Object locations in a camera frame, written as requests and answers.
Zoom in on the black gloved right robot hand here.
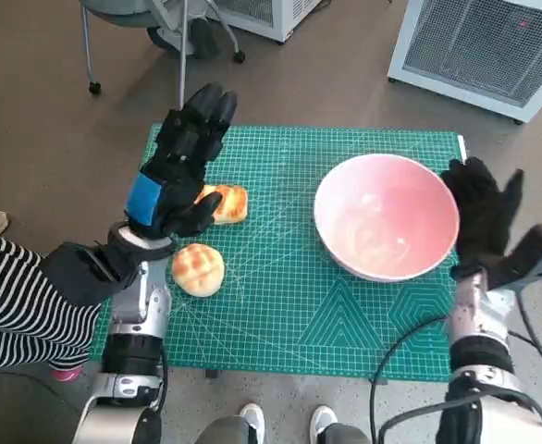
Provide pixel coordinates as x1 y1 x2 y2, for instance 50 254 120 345
439 156 525 278

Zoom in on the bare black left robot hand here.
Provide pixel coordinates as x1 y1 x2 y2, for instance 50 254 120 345
122 81 239 241

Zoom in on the rectangular toy bread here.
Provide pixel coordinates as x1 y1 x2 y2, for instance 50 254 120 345
194 183 249 227

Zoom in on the round toy bread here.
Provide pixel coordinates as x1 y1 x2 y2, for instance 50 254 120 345
171 243 227 298

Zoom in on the pink bowl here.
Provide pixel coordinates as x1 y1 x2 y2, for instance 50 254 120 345
313 154 461 282

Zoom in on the grey metal pole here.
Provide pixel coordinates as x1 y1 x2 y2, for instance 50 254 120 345
178 0 191 110

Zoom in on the green cutting mat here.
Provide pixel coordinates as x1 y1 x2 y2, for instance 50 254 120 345
98 122 469 383

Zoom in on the large white mesh cabinet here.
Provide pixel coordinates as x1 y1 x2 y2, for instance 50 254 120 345
386 0 542 124

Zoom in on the grey wheeled chair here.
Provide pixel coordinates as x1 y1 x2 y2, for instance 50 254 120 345
79 0 247 96

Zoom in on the small white mesh cabinet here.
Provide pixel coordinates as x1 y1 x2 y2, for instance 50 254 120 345
205 0 332 45

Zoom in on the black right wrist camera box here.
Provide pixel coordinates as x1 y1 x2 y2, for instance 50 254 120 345
487 223 542 290

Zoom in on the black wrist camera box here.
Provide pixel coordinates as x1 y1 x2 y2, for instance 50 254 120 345
487 223 542 290
39 240 141 306

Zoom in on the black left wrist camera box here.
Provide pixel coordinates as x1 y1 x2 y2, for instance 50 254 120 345
39 240 141 306

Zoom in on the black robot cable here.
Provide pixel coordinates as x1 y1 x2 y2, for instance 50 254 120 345
369 316 542 444

